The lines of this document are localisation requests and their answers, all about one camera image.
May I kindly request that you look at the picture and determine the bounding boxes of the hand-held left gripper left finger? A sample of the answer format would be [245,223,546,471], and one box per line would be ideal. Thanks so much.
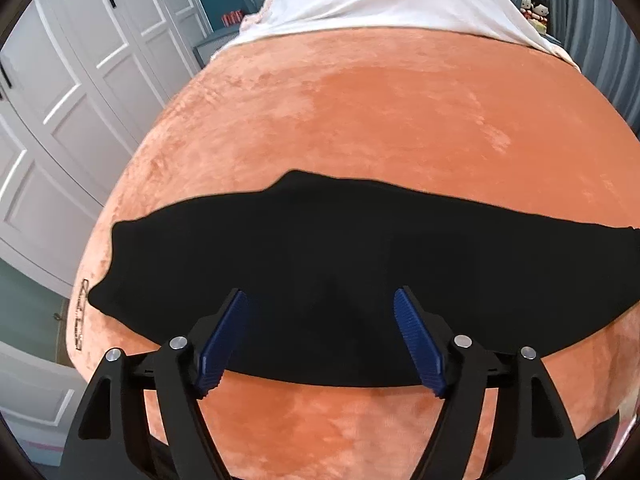
[59,287,251,480]

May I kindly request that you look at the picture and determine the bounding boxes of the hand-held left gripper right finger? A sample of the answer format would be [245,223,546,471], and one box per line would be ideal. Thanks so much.
[393,286,586,480]

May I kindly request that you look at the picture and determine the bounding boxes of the black pants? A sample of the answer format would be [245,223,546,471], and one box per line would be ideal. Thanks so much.
[86,170,640,388]

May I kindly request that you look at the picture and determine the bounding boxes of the orange plush blanket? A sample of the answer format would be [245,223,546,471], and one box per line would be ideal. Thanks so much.
[65,24,640,480]

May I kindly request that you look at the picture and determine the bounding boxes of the plush toys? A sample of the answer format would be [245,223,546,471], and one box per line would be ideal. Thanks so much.
[517,0,551,36]

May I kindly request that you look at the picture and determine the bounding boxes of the grey curtain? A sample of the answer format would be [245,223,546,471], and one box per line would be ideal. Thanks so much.
[545,0,640,136]

